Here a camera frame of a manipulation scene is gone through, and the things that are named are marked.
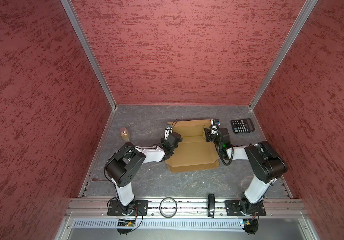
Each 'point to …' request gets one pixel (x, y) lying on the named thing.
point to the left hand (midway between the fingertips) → (171, 139)
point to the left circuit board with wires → (124, 222)
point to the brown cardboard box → (193, 153)
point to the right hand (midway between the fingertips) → (204, 130)
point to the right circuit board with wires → (250, 226)
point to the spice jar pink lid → (125, 134)
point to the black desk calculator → (243, 126)
